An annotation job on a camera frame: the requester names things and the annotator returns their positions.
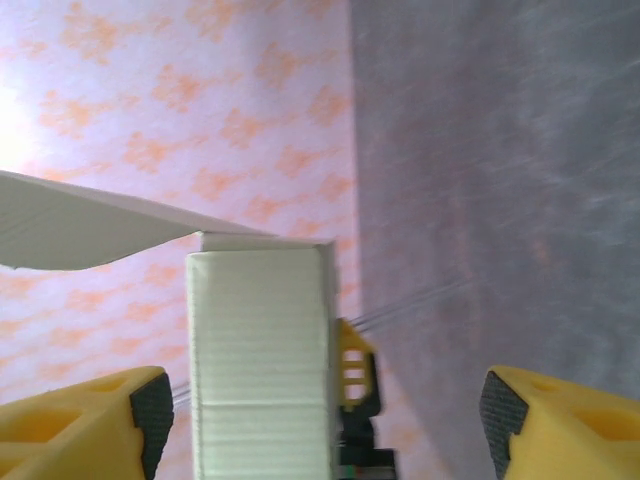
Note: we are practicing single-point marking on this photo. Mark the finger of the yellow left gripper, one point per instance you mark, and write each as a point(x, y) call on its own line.
point(356, 370)

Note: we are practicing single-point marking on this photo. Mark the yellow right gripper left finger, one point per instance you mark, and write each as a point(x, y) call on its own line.
point(75, 430)

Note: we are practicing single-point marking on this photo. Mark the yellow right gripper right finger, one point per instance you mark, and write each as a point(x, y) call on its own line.
point(575, 430)

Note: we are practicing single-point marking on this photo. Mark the light green paper box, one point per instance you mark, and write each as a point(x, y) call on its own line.
point(260, 350)

